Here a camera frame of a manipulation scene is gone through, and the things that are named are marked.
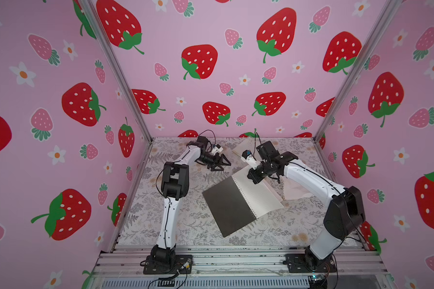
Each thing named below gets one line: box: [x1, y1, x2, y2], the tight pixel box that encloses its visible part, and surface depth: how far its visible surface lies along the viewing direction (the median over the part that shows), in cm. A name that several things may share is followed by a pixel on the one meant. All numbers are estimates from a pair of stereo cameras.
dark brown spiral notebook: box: [201, 164, 284, 238], surface depth 92 cm
